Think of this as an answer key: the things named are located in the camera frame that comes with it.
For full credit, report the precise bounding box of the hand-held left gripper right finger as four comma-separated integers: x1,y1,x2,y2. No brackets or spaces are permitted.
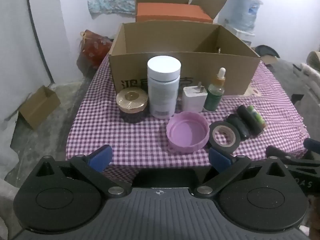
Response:
194,147,288,198

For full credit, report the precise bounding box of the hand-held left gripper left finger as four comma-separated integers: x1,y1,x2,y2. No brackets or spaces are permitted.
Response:
32,144,130,198

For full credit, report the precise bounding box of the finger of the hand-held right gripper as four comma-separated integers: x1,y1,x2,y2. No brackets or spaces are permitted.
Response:
266,145,320,167
303,138,320,153

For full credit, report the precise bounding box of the black tape roll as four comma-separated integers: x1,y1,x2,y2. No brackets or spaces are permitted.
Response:
209,121,241,154

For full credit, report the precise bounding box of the black oval case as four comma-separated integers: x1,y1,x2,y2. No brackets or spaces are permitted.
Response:
226,114,250,140

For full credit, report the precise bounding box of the pink plastic lid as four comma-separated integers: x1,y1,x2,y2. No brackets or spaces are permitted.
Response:
166,112,210,153

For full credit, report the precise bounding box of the green and black battery pack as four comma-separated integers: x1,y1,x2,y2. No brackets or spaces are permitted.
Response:
237,104,267,135

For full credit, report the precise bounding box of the white plastic bottle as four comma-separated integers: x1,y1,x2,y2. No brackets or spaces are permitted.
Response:
147,56,181,119

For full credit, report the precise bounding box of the large cardboard box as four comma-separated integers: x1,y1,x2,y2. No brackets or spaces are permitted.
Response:
108,22,262,98

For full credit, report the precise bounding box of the dark jar with gold lid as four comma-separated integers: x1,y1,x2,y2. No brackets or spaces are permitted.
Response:
116,88,149,124

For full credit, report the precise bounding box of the green dropper bottle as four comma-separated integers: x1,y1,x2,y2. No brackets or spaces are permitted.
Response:
204,67,227,112

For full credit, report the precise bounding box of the white charger plug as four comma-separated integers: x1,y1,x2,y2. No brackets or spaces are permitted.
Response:
182,82,208,113

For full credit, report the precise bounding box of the beige mat with red heart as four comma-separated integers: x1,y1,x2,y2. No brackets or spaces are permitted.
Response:
246,84,262,97

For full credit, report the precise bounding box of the small empty cardboard box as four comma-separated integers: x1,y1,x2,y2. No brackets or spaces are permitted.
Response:
19,85,61,130

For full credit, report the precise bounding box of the black round pan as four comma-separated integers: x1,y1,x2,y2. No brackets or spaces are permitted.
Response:
255,45,279,58

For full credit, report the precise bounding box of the red gift bag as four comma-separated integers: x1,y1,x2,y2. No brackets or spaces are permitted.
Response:
79,29,113,68

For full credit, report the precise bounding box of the blue water jug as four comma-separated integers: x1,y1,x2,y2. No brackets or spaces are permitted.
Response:
217,0,263,34

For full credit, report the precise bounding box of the orange box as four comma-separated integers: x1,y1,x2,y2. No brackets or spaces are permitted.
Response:
136,2,214,24

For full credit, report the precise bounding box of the black wall cable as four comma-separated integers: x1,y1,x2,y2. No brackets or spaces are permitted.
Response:
25,0,55,84

